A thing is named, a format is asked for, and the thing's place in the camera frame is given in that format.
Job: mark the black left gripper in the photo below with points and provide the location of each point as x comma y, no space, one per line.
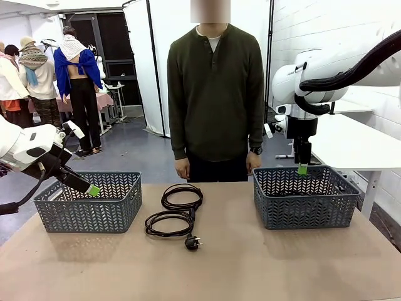
50,163

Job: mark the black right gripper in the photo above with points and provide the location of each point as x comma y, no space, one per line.
302,128

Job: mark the person's right forearm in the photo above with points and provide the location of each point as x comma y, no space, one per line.
179,135

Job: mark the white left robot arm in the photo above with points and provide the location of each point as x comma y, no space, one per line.
18,144

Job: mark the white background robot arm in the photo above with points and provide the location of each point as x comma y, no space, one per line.
48,42

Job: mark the person's left forearm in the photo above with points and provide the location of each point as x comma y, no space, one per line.
256,128

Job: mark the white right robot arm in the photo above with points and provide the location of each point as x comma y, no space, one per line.
288,84

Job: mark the person's left hand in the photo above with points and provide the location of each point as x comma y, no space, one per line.
253,162

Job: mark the person's right hand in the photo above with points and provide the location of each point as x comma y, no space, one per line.
182,169

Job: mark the grey plastic mesh basket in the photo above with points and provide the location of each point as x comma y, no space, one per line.
94,213
307,210

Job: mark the black wristwatch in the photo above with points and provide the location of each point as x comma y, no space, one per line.
256,150

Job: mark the black tripod pole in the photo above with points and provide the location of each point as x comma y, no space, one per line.
332,108

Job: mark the large white table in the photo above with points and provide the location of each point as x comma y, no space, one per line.
360,144

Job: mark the narrow white table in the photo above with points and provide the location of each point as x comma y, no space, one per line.
357,108

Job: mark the black trousers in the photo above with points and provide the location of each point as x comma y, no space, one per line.
217,171

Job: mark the table with pink cloth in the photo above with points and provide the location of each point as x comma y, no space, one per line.
105,100

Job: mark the black backdrop stand pole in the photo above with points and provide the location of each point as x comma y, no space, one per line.
269,62
155,62

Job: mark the dark green henley sweater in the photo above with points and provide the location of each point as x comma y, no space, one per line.
216,100

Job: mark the mannequin with blue cloth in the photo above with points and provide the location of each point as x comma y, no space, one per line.
78,81

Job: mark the small white desk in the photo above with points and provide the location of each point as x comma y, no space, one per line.
117,87

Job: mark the mannequin with patterned scarf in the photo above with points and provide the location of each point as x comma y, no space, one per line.
40,81

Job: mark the white humanoid robot figure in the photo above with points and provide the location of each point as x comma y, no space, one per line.
101,70

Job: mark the mannequin in white jacket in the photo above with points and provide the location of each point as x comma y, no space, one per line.
9,84

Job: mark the white backdrop screen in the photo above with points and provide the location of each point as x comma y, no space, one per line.
159,62

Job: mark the background person with black hair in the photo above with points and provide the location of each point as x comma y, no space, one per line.
12,50

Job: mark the person's blurred head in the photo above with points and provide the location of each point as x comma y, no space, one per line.
209,9

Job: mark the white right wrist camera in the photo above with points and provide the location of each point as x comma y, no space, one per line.
268,130

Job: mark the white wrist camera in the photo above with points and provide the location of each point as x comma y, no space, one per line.
75,130
268,130

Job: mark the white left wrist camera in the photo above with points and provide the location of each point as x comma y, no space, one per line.
75,130

